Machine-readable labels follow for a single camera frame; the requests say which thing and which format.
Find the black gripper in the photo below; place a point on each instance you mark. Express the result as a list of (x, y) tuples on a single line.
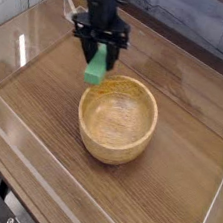
[(101, 24)]

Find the green rectangular stick block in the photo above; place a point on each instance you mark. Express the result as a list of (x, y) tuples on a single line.
[(96, 69)]

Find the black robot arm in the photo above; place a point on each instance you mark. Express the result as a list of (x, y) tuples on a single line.
[(102, 24)]

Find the round wooden bowl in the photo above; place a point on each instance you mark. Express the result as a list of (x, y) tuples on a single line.
[(117, 119)]

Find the clear acrylic tray walls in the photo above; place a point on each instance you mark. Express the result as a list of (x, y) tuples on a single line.
[(179, 176)]

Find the clear acrylic corner bracket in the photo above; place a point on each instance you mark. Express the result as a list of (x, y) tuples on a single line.
[(70, 9)]

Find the black table leg bracket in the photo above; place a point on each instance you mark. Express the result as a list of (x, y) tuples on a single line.
[(6, 215)]

